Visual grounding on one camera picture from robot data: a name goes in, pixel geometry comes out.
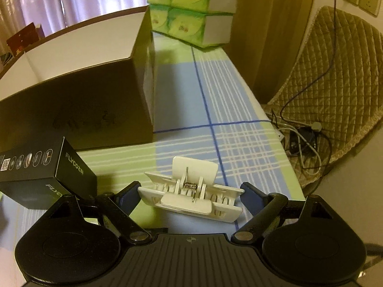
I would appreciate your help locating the quilted beige chair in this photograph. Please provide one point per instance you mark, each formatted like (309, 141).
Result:
(337, 82)

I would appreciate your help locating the red gift box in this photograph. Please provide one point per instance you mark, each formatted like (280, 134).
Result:
(25, 37)

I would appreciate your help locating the black product box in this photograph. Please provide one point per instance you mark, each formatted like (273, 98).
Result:
(37, 174)

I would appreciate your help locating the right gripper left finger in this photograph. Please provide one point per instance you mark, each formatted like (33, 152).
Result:
(117, 208)

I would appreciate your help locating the large brown cardboard box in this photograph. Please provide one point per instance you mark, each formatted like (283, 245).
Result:
(91, 83)

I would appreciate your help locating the white plastic hair clip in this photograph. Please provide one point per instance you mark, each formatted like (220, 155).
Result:
(192, 190)

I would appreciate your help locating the brown wooden door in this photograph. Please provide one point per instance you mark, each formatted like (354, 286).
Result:
(265, 39)

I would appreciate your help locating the green tissue pack stack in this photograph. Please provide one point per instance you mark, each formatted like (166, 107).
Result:
(202, 23)

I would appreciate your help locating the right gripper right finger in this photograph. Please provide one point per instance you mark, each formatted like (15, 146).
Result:
(264, 208)

